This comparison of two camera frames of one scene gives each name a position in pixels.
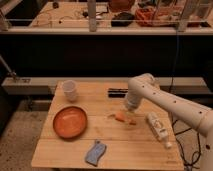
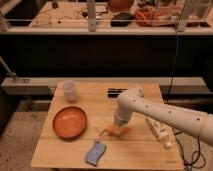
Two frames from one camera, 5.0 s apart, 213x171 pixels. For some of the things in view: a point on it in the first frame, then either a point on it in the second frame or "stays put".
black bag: [122, 19] stays put
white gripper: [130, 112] to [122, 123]
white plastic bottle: [159, 130] stays put
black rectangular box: [118, 92] stays put
